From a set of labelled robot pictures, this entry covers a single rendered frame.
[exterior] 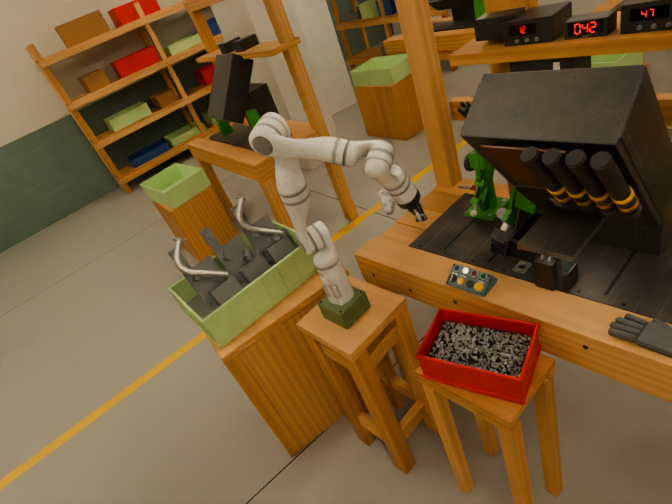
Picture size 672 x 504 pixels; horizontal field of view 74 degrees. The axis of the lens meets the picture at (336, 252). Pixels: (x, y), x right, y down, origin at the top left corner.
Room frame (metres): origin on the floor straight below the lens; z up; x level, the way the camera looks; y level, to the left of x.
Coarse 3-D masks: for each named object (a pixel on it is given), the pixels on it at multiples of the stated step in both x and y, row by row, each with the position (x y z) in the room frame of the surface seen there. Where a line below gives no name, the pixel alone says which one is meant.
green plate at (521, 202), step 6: (516, 192) 1.17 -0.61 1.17; (510, 198) 1.18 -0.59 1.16; (516, 198) 1.17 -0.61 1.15; (522, 198) 1.16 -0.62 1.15; (510, 204) 1.18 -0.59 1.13; (516, 204) 1.18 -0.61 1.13; (522, 204) 1.16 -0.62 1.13; (528, 204) 1.14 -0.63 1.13; (528, 210) 1.14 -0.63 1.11; (534, 210) 1.13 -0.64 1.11
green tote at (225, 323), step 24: (288, 264) 1.70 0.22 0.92; (312, 264) 1.75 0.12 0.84; (168, 288) 1.85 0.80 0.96; (192, 288) 1.89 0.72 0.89; (264, 288) 1.63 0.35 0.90; (288, 288) 1.67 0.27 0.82; (192, 312) 1.58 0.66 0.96; (216, 312) 1.52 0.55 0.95; (240, 312) 1.56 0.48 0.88; (264, 312) 1.60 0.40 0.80; (216, 336) 1.50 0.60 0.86
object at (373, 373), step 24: (408, 312) 1.28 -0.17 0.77; (384, 336) 1.23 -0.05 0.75; (408, 336) 1.26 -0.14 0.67; (336, 360) 1.26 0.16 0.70; (360, 360) 1.13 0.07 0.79; (384, 360) 1.46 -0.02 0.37; (408, 360) 1.25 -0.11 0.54; (336, 384) 1.32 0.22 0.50; (360, 384) 1.14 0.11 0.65; (384, 384) 1.45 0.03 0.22; (408, 384) 1.38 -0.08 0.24; (360, 408) 1.34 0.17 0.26; (384, 408) 1.13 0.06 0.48; (360, 432) 1.33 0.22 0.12; (384, 432) 1.13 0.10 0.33; (408, 432) 1.18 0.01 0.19; (408, 456) 1.14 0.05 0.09
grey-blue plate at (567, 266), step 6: (576, 258) 0.99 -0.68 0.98; (564, 264) 0.96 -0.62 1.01; (570, 264) 0.97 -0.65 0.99; (576, 264) 0.98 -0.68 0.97; (564, 270) 0.96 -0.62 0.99; (570, 270) 0.97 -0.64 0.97; (576, 270) 0.98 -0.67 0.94; (564, 276) 0.97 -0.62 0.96; (570, 276) 0.96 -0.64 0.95; (576, 276) 0.98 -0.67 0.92; (564, 282) 0.97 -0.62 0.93; (570, 282) 0.96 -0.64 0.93; (564, 288) 0.97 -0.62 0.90; (570, 288) 0.96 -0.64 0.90
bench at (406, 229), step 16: (432, 192) 1.87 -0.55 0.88; (448, 192) 1.81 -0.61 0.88; (464, 192) 1.76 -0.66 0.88; (496, 192) 1.65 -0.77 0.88; (432, 208) 1.74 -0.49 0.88; (400, 224) 1.71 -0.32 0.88; (416, 224) 1.66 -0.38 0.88; (400, 240) 1.59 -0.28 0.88; (384, 288) 1.54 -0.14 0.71; (400, 368) 1.60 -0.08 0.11
